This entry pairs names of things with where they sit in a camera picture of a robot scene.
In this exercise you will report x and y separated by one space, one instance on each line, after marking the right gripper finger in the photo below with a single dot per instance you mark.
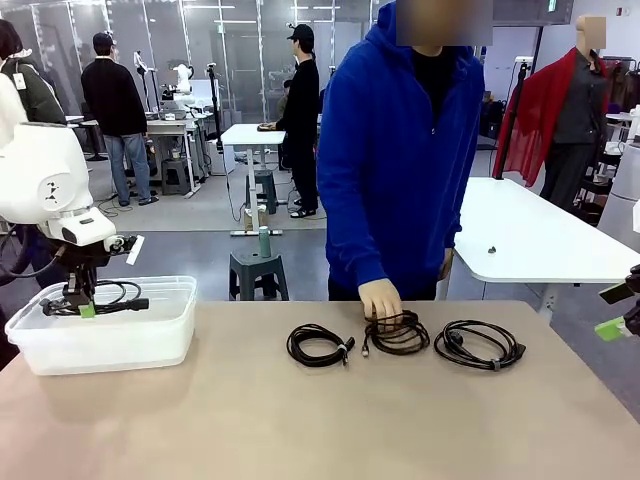
617 294
610 331

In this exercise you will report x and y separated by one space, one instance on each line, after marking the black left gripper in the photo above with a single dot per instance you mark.
82 260

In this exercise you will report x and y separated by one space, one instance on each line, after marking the blue-sleeved right forearm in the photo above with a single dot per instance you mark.
365 250

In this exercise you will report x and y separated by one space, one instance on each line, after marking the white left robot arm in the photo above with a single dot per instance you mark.
40 170

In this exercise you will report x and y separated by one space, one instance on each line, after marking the person's left hand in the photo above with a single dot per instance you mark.
446 265

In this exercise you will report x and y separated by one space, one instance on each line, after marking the person's right hand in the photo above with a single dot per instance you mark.
381 300

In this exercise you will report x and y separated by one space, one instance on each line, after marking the clear plastic storage bin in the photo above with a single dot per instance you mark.
100 350

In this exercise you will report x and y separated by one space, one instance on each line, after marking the white cylindrical floor unit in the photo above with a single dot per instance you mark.
620 200

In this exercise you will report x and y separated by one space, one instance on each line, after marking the grey plastic stool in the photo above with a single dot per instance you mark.
175 175

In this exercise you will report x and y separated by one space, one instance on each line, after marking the grey-green plastic stool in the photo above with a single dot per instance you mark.
250 262

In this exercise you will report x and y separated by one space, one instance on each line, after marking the small cardboard box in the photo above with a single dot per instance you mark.
249 220

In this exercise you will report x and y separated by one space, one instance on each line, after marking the green bottle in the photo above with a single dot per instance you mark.
264 242

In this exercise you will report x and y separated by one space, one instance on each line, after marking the mannequin in grey shirt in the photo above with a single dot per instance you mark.
580 110

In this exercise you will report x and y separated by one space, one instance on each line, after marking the grey workbench desk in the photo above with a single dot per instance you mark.
165 127

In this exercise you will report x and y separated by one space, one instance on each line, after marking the mannequin with red cloth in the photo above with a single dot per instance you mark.
530 125

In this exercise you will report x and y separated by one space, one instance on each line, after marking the man in black sweater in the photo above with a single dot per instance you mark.
112 100

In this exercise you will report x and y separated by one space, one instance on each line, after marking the person in green jacket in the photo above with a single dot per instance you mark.
35 95

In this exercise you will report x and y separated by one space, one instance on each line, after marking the clothes rack with garments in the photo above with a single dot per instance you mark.
622 85

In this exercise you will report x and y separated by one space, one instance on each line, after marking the black bags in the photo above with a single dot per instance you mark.
495 120

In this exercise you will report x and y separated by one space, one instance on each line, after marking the dark plastic stool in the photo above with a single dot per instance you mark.
266 185

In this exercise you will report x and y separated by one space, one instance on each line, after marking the white standing desk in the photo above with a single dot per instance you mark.
245 134

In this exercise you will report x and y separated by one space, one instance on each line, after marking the small white background robot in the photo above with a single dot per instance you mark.
182 80

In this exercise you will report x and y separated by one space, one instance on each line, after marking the black tripod with white head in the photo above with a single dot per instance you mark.
523 67

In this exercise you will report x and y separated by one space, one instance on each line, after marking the person in blue hoodie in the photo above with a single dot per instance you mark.
390 150

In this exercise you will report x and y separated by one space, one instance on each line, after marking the person in black with cap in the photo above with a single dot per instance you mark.
302 115

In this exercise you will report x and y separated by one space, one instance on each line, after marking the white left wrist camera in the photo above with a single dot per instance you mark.
132 252

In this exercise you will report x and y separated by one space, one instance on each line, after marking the black camera tripod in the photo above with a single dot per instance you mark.
215 100

